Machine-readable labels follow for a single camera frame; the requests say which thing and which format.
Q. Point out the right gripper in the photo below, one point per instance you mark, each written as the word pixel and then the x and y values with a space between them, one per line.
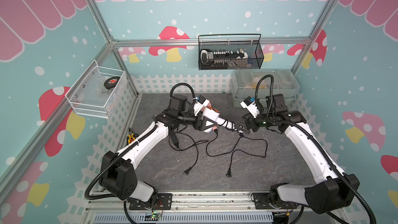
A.
pixel 254 127

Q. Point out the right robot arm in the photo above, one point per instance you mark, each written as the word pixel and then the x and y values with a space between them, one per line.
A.
pixel 333 188

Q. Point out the black hair dryer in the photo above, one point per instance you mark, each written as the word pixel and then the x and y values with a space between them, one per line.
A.
pixel 174 139

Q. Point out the black white power strip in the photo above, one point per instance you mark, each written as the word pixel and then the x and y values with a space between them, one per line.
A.
pixel 221 59

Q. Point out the white hair dryer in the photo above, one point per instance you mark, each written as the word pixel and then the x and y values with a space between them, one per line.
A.
pixel 229 125

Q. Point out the white wire mesh basket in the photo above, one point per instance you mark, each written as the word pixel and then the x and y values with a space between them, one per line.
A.
pixel 89 97

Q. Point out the pink hair dryer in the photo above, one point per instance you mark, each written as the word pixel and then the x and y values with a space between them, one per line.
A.
pixel 210 103

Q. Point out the black red tape measure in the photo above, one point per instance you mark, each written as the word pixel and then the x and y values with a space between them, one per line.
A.
pixel 111 83

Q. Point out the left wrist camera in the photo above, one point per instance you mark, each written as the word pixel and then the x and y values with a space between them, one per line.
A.
pixel 200 104

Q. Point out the yellow black pliers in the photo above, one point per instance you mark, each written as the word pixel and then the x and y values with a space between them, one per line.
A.
pixel 131 136

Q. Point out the black wire mesh basket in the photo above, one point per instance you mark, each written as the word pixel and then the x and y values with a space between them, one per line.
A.
pixel 249 43

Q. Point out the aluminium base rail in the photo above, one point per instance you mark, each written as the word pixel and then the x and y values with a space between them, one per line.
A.
pixel 203 207

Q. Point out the green clear storage box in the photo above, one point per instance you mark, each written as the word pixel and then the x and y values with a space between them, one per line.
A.
pixel 244 82

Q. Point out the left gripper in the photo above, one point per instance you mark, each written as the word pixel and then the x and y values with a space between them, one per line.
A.
pixel 201 126

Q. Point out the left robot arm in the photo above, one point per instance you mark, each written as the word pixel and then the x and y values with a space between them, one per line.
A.
pixel 117 176

